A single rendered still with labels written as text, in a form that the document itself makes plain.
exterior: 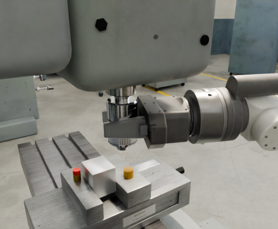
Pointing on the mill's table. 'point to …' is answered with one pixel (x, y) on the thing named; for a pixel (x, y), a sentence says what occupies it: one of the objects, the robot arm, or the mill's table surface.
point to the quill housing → (137, 42)
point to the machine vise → (109, 201)
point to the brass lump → (128, 172)
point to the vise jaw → (130, 184)
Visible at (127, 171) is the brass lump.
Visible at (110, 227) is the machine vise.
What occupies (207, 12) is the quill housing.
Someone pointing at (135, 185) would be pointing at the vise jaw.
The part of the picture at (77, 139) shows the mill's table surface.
